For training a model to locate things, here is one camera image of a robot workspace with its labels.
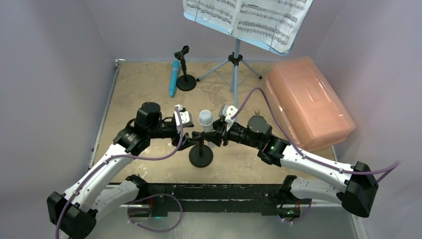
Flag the white toy microphone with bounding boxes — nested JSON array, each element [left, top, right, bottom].
[[199, 110, 214, 132]]

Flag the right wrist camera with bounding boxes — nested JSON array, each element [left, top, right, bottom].
[[219, 104, 238, 131]]

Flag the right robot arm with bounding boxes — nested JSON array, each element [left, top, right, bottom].
[[193, 116, 379, 218]]

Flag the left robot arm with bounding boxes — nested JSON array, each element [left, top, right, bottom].
[[47, 102, 193, 239]]

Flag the aluminium frame rail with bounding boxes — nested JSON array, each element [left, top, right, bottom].
[[59, 59, 126, 239]]

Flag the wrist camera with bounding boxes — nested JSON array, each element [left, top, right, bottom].
[[174, 105, 194, 130], [219, 104, 238, 131]]

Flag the black mic stand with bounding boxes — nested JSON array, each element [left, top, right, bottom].
[[189, 140, 213, 168], [174, 45, 197, 92]]

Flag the light blue music stand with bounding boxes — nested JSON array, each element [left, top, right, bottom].
[[183, 0, 314, 115]]

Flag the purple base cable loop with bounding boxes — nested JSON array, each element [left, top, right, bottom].
[[126, 194, 184, 233]]

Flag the sheet music pages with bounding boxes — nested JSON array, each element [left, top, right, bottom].
[[183, 0, 314, 53]]

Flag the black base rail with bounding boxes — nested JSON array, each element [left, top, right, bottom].
[[135, 183, 310, 217]]

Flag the blue toy microphone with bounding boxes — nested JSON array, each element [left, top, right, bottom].
[[169, 60, 181, 98]]

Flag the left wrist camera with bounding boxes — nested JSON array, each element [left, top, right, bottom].
[[174, 105, 194, 130]]

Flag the pink plastic storage box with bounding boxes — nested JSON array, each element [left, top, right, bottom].
[[265, 57, 356, 151]]

